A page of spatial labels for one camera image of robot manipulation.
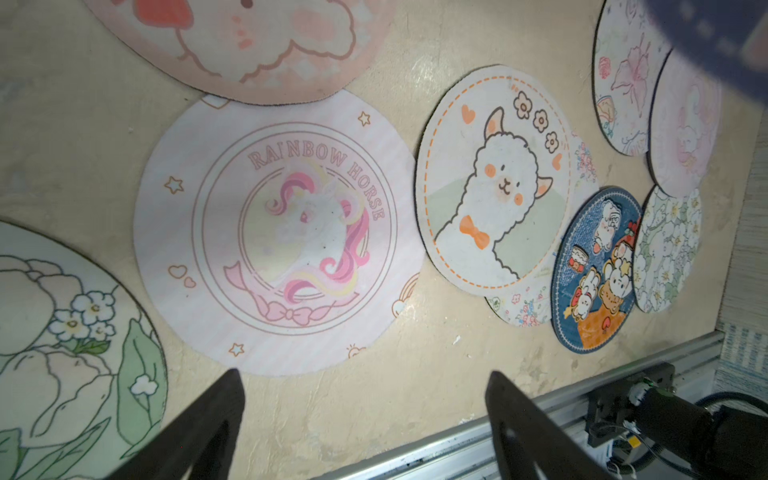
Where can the white pink butterfly coaster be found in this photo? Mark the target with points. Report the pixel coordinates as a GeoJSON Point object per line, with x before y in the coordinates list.
{"type": "Point", "coordinates": [629, 53]}

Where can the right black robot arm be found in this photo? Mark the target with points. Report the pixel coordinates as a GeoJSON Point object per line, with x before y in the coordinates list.
{"type": "Point", "coordinates": [723, 436]}

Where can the blue cartoon animals coaster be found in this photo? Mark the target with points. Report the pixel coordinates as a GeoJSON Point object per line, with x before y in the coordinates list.
{"type": "Point", "coordinates": [592, 293]}

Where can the white alpaca coaster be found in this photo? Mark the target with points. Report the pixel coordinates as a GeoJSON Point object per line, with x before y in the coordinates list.
{"type": "Point", "coordinates": [494, 180]}

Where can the white green floral coaster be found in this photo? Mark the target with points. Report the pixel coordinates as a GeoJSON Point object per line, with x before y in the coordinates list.
{"type": "Point", "coordinates": [667, 243]}

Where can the navy pink bunny coaster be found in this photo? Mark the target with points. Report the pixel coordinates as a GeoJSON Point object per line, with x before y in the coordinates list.
{"type": "Point", "coordinates": [726, 38]}

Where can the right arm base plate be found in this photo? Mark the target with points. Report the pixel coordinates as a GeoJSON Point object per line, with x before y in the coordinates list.
{"type": "Point", "coordinates": [612, 404]}

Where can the pink bunny coaster right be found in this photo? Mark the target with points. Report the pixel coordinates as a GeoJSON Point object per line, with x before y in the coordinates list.
{"type": "Point", "coordinates": [684, 124]}

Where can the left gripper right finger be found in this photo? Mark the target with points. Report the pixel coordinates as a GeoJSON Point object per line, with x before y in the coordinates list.
{"type": "Point", "coordinates": [527, 443]}

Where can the pink rainbow horse coaster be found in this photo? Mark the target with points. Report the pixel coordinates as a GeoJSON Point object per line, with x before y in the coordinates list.
{"type": "Point", "coordinates": [279, 240]}

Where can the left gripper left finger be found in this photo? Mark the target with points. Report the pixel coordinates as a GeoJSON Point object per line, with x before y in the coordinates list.
{"type": "Point", "coordinates": [200, 443]}

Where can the pink checkered sheep coaster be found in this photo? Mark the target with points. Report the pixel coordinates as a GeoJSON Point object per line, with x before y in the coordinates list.
{"type": "Point", "coordinates": [254, 52]}

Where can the white bear flower coaster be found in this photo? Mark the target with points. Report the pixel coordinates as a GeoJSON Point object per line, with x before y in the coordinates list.
{"type": "Point", "coordinates": [529, 304]}

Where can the green peony outline coaster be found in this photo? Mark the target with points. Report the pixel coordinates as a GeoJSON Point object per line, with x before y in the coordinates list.
{"type": "Point", "coordinates": [84, 381]}

